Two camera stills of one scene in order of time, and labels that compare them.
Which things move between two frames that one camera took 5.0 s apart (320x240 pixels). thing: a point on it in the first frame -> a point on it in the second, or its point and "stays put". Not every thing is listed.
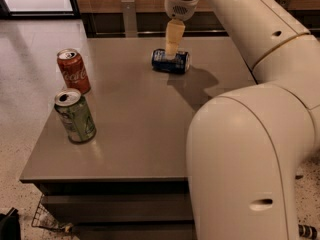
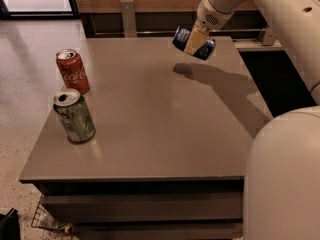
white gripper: (182, 6) -> (210, 21)
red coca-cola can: (73, 70) stays put
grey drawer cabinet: (129, 182) stays put
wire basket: (45, 219) stays put
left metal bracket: (130, 18) stays put
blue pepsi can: (161, 63) -> (182, 36)
